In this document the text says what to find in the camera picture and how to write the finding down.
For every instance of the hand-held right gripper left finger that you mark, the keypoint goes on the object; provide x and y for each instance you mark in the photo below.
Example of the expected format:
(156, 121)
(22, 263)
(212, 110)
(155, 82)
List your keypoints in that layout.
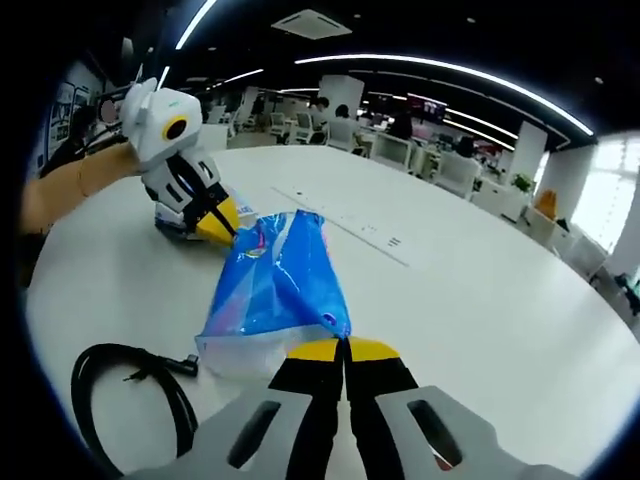
(285, 430)

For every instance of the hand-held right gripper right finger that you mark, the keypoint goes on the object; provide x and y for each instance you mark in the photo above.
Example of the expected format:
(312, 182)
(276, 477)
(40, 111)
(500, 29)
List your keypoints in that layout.
(395, 435)

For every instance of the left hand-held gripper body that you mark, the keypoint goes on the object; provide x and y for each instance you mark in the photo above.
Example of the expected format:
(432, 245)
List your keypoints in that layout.
(150, 125)

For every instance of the wet wipes packet blue lid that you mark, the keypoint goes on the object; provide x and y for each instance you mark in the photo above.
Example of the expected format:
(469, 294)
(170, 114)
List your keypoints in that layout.
(247, 210)

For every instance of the blue tissue pack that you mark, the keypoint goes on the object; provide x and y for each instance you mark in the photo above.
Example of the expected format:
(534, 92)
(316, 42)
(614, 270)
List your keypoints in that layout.
(280, 290)

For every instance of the group of white office chairs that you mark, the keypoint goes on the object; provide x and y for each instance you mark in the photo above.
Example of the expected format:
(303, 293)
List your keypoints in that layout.
(455, 172)

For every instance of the long curved ceiling light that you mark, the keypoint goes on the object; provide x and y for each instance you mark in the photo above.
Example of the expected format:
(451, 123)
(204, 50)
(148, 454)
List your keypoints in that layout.
(192, 25)

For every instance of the white built-in socket strip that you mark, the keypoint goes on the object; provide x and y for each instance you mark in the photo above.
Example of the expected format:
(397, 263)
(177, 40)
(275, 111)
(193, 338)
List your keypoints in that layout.
(350, 225)

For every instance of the ceiling air conditioner vent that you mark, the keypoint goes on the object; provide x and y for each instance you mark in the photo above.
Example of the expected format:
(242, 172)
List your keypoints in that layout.
(312, 24)

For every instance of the long straight ceiling light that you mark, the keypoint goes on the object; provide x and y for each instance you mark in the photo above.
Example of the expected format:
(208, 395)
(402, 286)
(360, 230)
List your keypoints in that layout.
(450, 67)

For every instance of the orange yellow object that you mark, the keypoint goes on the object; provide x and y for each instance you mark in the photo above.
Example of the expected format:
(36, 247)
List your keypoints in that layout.
(547, 205)

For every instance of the green potted plant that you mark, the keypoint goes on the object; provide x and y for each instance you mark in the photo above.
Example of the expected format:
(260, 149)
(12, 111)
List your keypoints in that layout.
(522, 182)

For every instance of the wall poster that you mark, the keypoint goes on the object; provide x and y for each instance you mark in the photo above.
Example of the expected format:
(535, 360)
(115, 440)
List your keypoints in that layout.
(65, 112)

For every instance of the wall television screen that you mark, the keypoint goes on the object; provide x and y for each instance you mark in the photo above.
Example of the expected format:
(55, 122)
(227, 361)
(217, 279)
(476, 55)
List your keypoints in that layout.
(427, 106)

